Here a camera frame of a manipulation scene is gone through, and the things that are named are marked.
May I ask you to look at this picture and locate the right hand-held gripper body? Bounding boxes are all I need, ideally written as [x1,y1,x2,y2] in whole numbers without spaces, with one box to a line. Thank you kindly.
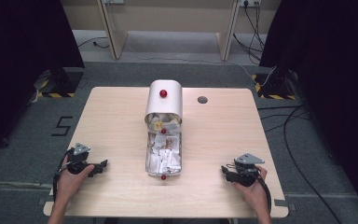
[231,152,266,188]

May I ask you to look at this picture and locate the heap of crumpled white packets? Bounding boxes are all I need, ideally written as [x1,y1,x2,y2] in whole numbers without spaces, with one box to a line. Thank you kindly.
[148,113,181,132]

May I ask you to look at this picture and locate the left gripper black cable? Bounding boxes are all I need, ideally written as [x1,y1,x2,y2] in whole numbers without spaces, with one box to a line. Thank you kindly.
[52,147,76,203]

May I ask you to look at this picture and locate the person's left hand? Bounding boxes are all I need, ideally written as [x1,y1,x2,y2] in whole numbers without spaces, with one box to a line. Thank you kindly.
[55,163,96,203]

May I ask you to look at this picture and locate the thin black floor cable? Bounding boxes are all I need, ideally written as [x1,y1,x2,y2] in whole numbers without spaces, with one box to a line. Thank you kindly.
[76,36,110,50]

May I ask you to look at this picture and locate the black curtain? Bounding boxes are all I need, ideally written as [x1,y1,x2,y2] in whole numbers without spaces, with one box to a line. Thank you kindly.
[258,0,358,216]
[0,0,86,161]

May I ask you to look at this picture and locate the beige desk leg panel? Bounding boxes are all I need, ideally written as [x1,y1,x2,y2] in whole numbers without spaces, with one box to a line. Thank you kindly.
[215,0,241,62]
[96,0,129,61]

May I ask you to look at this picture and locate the long black floor cables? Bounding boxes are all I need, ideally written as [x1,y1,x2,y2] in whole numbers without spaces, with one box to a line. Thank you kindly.
[256,104,343,224]

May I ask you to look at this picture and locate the white wall socket strip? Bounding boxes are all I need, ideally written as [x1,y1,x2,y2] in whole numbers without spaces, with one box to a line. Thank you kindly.
[239,0,262,8]

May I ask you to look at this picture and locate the white cabinet with red knob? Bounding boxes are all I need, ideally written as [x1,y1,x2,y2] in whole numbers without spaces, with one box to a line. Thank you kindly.
[145,79,184,125]

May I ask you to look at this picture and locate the person's right hand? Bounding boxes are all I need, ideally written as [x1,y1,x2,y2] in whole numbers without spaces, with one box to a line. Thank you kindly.
[232,165,270,216]

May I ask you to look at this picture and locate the bundle of black hanging cables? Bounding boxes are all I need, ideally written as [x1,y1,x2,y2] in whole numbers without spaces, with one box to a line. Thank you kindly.
[232,2,267,65]

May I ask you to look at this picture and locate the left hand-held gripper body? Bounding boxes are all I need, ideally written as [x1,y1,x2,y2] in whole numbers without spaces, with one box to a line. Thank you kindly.
[63,142,98,178]

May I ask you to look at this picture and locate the black yellow striped stand base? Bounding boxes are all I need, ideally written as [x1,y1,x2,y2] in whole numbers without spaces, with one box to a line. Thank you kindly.
[32,67,85,99]
[250,68,296,101]

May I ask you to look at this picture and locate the pile of white paper packets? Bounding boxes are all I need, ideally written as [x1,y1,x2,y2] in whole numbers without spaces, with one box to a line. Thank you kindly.
[146,133,182,175]

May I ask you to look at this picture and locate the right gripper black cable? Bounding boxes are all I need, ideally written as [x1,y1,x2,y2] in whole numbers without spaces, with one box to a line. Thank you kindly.
[255,173,273,216]

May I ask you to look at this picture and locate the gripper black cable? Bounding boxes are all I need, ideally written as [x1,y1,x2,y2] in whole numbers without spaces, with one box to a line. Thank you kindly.
[255,173,273,216]
[52,147,76,203]

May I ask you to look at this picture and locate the small white drawer red knob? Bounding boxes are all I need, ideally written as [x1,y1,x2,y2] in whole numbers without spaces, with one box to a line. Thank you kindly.
[145,112,183,136]

